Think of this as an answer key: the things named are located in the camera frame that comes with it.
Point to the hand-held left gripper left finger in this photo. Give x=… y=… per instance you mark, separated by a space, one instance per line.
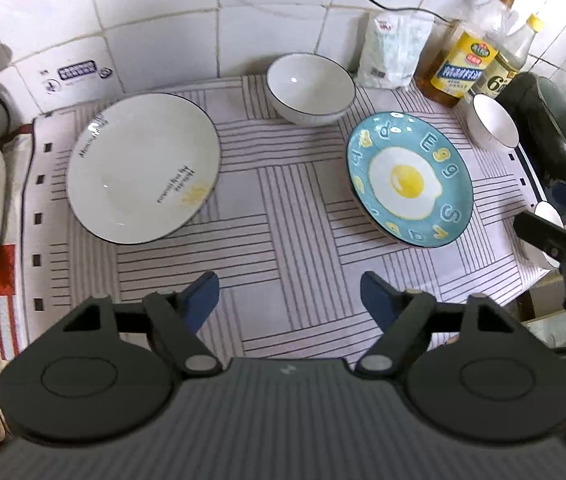
x=203 y=300

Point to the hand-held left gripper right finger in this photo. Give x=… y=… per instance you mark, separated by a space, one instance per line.
x=378 y=300

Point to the small white bowl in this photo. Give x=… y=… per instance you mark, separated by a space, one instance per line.
x=493 y=120
x=550 y=215

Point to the white plate with lettering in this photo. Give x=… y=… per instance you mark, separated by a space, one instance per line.
x=138 y=175

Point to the large white bowl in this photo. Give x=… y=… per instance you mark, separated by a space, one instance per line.
x=308 y=85

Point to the plastic bag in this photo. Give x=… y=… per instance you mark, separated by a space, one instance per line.
x=553 y=330

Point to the blue fried egg plate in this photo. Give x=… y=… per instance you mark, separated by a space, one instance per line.
x=403 y=180

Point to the striped table cloth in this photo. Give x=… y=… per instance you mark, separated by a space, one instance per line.
x=288 y=200

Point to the clear oil bottle yellow cap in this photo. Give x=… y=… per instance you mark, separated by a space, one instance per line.
x=505 y=70

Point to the amber cooking oil bottle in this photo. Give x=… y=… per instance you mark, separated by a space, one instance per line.
x=463 y=67

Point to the white powder bag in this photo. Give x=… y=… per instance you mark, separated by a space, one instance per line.
x=393 y=50

